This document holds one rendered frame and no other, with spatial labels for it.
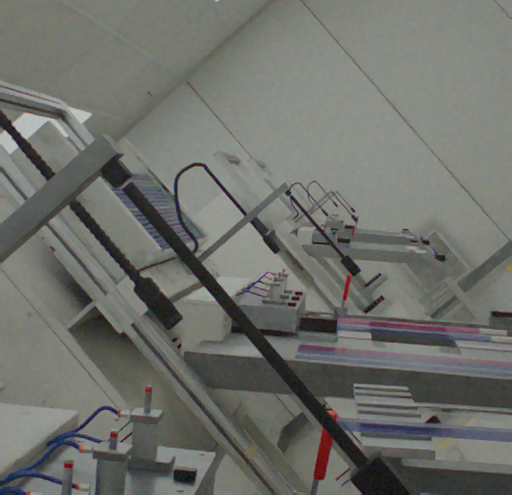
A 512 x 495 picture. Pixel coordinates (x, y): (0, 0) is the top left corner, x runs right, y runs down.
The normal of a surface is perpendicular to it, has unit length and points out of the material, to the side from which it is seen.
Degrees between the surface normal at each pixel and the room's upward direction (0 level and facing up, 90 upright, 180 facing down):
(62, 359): 90
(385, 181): 90
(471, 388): 90
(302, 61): 90
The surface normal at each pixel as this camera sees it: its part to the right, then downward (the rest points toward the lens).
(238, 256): -0.11, 0.04
